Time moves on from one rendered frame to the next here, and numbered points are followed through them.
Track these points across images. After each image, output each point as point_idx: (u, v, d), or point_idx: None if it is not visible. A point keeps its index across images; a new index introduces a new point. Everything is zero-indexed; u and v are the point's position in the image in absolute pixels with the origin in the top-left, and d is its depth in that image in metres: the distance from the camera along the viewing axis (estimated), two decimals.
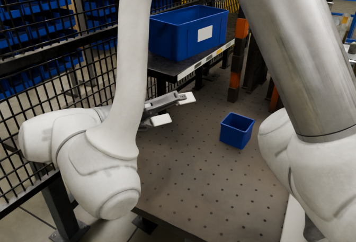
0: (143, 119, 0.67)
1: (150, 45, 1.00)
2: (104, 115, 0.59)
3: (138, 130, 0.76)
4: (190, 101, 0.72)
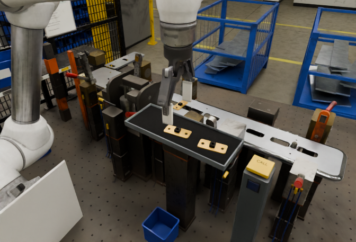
0: (186, 63, 0.71)
1: None
2: None
3: (170, 87, 0.66)
4: (191, 95, 0.82)
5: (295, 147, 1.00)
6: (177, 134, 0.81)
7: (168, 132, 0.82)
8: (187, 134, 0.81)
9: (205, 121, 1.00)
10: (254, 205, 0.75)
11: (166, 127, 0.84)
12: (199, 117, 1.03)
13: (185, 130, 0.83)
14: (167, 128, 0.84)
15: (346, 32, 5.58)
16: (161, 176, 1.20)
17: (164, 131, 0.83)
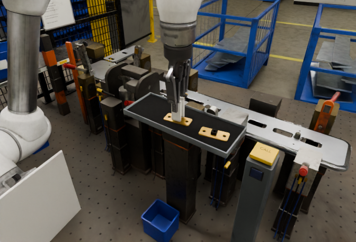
0: (186, 64, 0.71)
1: None
2: None
3: (175, 88, 0.69)
4: (184, 110, 0.79)
5: (298, 137, 0.97)
6: (178, 122, 0.79)
7: (168, 119, 0.80)
8: (188, 122, 0.79)
9: (206, 111, 0.97)
10: (257, 194, 0.72)
11: (166, 115, 0.82)
12: (200, 107, 1.01)
13: (185, 118, 0.81)
14: (167, 116, 0.81)
15: (347, 29, 5.55)
16: (161, 169, 1.17)
17: (164, 119, 0.80)
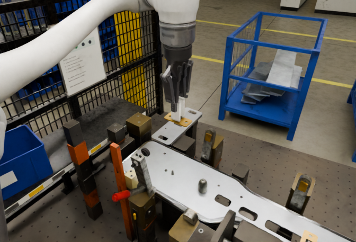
0: (186, 65, 0.71)
1: None
2: None
3: (172, 88, 0.69)
4: (184, 111, 0.79)
5: None
6: (177, 122, 0.79)
7: (168, 118, 0.80)
8: (187, 123, 0.79)
9: None
10: None
11: (167, 114, 0.82)
12: None
13: (185, 118, 0.80)
14: (168, 116, 0.82)
15: None
16: None
17: (165, 118, 0.81)
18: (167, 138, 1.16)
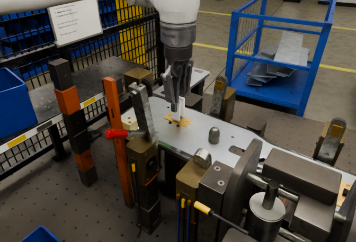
0: (186, 65, 0.71)
1: None
2: None
3: (172, 88, 0.69)
4: (184, 111, 0.79)
5: None
6: (177, 122, 0.79)
7: (168, 118, 0.80)
8: (187, 123, 0.79)
9: None
10: None
11: (167, 114, 0.82)
12: None
13: (185, 118, 0.80)
14: (168, 115, 0.82)
15: None
16: None
17: (164, 118, 0.81)
18: None
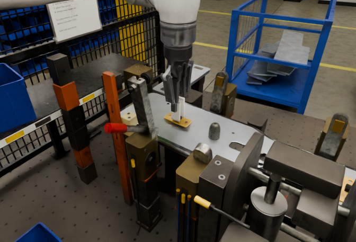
0: (186, 65, 0.71)
1: None
2: None
3: (172, 88, 0.69)
4: (184, 111, 0.79)
5: None
6: (177, 122, 0.79)
7: (168, 118, 0.80)
8: (187, 123, 0.79)
9: None
10: None
11: (167, 114, 0.82)
12: None
13: (185, 118, 0.80)
14: (168, 115, 0.82)
15: None
16: None
17: (164, 118, 0.81)
18: None
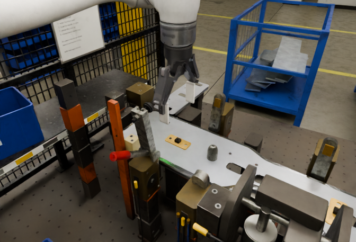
0: (186, 63, 0.71)
1: None
2: None
3: (166, 86, 0.66)
4: (194, 96, 0.82)
5: None
6: (177, 144, 0.84)
7: (168, 141, 0.85)
8: (187, 145, 0.83)
9: None
10: None
11: (167, 136, 0.87)
12: None
13: (185, 141, 0.85)
14: (168, 137, 0.87)
15: None
16: None
17: (165, 140, 0.86)
18: (171, 109, 1.06)
